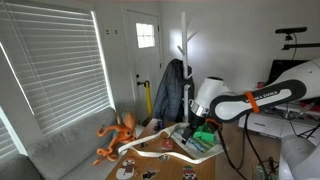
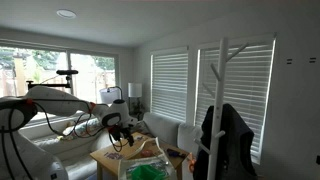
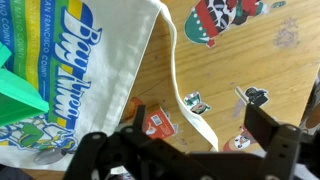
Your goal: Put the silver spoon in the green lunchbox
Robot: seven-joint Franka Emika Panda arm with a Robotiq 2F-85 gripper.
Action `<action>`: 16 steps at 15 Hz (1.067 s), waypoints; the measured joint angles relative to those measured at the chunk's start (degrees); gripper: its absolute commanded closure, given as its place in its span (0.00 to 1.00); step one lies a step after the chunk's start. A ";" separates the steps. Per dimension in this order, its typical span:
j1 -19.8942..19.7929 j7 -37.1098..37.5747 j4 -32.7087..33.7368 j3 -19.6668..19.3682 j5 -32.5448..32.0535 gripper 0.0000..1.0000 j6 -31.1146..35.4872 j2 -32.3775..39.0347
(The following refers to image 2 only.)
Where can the wide white window blind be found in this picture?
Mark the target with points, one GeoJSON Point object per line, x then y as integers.
{"type": "Point", "coordinates": [240, 90]}

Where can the orange plush octopus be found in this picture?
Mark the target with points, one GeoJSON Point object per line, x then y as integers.
{"type": "Point", "coordinates": [191, 163]}

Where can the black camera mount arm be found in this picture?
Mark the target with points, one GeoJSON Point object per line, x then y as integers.
{"type": "Point", "coordinates": [50, 85]}

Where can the light grey sofa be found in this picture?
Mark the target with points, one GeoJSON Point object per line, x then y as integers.
{"type": "Point", "coordinates": [163, 128]}

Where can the arc lamp white shade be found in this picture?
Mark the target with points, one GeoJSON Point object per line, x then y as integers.
{"type": "Point", "coordinates": [109, 95]}

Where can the small red toy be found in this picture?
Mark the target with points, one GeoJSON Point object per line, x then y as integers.
{"type": "Point", "coordinates": [146, 153]}

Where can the dark blue toy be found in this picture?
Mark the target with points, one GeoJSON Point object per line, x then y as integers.
{"type": "Point", "coordinates": [174, 153]}

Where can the wooden coffee table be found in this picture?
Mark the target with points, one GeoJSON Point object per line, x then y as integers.
{"type": "Point", "coordinates": [103, 161]}

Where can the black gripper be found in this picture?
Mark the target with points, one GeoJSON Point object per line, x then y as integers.
{"type": "Point", "coordinates": [119, 128]}

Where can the round ceiling light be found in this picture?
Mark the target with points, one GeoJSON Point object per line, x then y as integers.
{"type": "Point", "coordinates": [66, 13]}

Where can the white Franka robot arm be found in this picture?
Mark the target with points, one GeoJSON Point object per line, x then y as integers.
{"type": "Point", "coordinates": [56, 101]}

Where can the large picture window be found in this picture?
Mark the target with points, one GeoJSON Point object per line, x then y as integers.
{"type": "Point", "coordinates": [90, 76]}

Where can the black bar camera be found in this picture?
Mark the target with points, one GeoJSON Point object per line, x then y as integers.
{"type": "Point", "coordinates": [66, 72]}

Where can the narrow white window blind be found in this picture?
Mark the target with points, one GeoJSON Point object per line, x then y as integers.
{"type": "Point", "coordinates": [170, 86]}

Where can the floral pillow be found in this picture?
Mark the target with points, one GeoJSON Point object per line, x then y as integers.
{"type": "Point", "coordinates": [81, 128]}

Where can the white coat rack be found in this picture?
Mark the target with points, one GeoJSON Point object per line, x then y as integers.
{"type": "Point", "coordinates": [218, 110]}

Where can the dark grey jacket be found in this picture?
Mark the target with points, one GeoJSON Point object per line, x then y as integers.
{"type": "Point", "coordinates": [236, 146]}

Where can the white printed tote bag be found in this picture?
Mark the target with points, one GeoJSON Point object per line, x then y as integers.
{"type": "Point", "coordinates": [156, 161]}

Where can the green lunchbox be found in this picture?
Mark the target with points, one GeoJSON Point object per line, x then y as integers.
{"type": "Point", "coordinates": [146, 172]}

